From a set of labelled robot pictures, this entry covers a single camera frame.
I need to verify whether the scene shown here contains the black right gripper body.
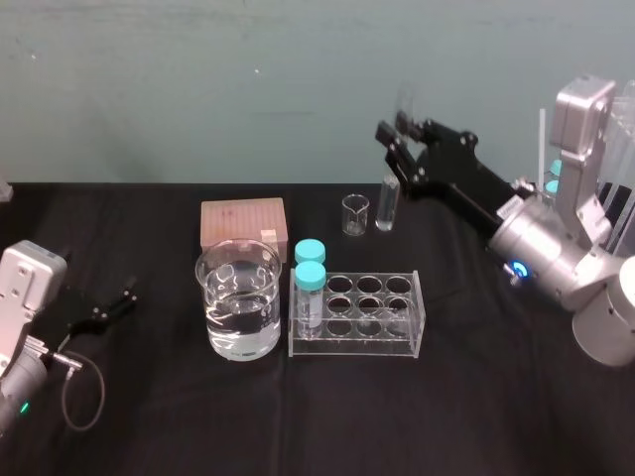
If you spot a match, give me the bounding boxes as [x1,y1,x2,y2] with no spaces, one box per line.
[400,120,518,220]

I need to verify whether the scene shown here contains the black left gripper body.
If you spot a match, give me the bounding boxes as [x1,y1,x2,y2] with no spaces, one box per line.
[35,283,100,349]

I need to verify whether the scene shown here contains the small empty glass beaker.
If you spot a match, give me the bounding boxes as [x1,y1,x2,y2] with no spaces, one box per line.
[340,193,371,236]

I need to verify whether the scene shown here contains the large glass beaker with water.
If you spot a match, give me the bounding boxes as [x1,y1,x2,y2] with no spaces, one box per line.
[194,239,283,363]

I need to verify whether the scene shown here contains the teal capped test tube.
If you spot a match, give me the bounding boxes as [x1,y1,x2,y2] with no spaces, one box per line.
[294,238,328,266]
[294,261,327,341]

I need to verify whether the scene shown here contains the clear acrylic test tube rack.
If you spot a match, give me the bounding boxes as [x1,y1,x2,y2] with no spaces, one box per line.
[288,270,424,360]

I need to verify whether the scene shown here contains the clear glass cylinder vial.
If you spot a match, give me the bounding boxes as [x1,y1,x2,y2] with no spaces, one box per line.
[375,174,402,233]

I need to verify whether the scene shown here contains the pink pipette tip box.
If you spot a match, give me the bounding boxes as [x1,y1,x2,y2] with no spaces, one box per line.
[199,196,291,265]

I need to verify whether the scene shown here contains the black table cloth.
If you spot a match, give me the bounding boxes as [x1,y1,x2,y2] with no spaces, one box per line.
[0,180,635,476]

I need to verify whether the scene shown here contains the thin dark gripper cable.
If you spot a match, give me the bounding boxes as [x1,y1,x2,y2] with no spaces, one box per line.
[28,335,107,431]

